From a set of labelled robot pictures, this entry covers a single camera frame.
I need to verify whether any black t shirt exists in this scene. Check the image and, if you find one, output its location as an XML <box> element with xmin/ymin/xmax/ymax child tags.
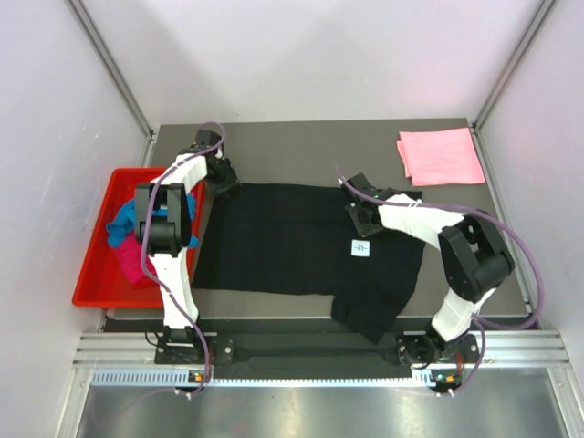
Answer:
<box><xmin>193</xmin><ymin>183</ymin><xmax>425</xmax><ymax>344</ymax></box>

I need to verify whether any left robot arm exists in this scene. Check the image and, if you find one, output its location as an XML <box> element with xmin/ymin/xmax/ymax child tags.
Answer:
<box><xmin>134</xmin><ymin>122</ymin><xmax>241</xmax><ymax>362</ymax></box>

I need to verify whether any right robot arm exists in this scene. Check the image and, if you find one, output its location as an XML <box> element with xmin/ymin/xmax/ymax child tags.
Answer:
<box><xmin>338</xmin><ymin>173</ymin><xmax>515</xmax><ymax>361</ymax></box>

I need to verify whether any pink folded t shirt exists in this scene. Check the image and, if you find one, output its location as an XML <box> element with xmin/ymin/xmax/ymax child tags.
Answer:
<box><xmin>396</xmin><ymin>128</ymin><xmax>485</xmax><ymax>187</ymax></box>

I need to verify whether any blue t shirt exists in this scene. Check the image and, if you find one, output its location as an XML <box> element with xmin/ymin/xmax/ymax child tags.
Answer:
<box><xmin>106</xmin><ymin>193</ymin><xmax>199</xmax><ymax>249</ymax></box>

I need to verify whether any magenta t shirt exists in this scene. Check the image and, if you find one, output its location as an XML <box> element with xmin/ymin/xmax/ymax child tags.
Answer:
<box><xmin>113</xmin><ymin>235</ymin><xmax>153</xmax><ymax>288</ymax></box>

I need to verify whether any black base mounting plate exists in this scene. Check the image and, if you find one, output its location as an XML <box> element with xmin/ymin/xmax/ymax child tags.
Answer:
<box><xmin>153</xmin><ymin>332</ymin><xmax>480</xmax><ymax>367</ymax></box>

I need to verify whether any red plastic bin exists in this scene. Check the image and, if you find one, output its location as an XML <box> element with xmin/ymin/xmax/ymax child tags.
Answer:
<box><xmin>71</xmin><ymin>166</ymin><xmax>206</xmax><ymax>310</ymax></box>

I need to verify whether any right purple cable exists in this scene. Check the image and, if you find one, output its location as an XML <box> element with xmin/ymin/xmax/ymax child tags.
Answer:
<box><xmin>335</xmin><ymin>163</ymin><xmax>545</xmax><ymax>393</ymax></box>

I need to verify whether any purple cable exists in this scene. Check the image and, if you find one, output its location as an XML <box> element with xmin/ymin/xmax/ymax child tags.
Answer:
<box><xmin>141</xmin><ymin>120</ymin><xmax>227</xmax><ymax>402</ymax></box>
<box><xmin>335</xmin><ymin>163</ymin><xmax>545</xmax><ymax>393</ymax></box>

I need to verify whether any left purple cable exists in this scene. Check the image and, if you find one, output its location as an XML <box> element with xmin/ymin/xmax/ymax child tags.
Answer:
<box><xmin>141</xmin><ymin>120</ymin><xmax>227</xmax><ymax>402</ymax></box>

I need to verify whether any left aluminium frame post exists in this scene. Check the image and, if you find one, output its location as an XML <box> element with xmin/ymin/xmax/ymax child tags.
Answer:
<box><xmin>64</xmin><ymin>0</ymin><xmax>154</xmax><ymax>139</ymax></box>

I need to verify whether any aluminium frame post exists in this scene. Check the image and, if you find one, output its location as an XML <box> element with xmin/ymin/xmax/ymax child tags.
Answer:
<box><xmin>472</xmin><ymin>0</ymin><xmax>560</xmax><ymax>133</ymax></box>
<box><xmin>64</xmin><ymin>0</ymin><xmax>154</xmax><ymax>139</ymax></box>

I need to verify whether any right aluminium frame post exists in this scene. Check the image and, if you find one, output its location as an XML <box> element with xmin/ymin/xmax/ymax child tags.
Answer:
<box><xmin>472</xmin><ymin>0</ymin><xmax>560</xmax><ymax>133</ymax></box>

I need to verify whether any aluminium front rail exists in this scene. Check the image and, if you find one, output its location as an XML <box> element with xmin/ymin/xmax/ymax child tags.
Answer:
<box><xmin>73</xmin><ymin>330</ymin><xmax>570</xmax><ymax>368</ymax></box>

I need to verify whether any grey slotted cable duct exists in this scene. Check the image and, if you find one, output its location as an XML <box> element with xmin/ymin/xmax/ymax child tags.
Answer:
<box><xmin>91</xmin><ymin>368</ymin><xmax>458</xmax><ymax>389</ymax></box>

